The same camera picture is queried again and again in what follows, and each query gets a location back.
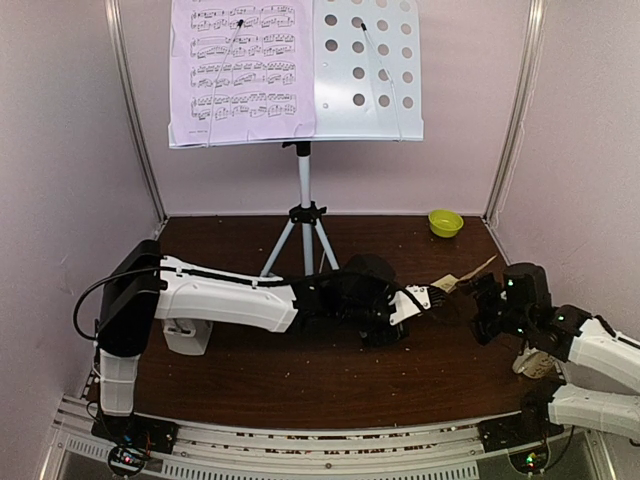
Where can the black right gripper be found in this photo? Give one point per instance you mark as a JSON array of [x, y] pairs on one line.
[[481, 331]]

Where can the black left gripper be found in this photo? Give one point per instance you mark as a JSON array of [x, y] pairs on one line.
[[380, 340]]

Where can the yellow sheet music page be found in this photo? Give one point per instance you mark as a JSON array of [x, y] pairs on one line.
[[449, 282]]

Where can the white folding music stand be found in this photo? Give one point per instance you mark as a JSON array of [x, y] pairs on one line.
[[367, 72]]

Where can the purple sheet music page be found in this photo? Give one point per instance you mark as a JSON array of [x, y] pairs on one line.
[[240, 72]]

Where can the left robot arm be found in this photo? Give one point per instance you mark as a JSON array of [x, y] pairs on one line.
[[148, 286]]

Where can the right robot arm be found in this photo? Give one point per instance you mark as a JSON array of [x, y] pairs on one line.
[[520, 304]]

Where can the white mug orange inside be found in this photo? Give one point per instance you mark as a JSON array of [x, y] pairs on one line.
[[533, 364]]

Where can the green bowl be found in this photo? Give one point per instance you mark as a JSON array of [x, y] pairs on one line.
[[445, 223]]

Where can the white metronome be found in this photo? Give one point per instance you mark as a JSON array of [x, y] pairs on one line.
[[188, 337]]

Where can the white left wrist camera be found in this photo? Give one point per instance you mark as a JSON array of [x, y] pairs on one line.
[[414, 300]]

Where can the aluminium front rail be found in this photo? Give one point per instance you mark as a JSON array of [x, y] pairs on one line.
[[450, 450]]

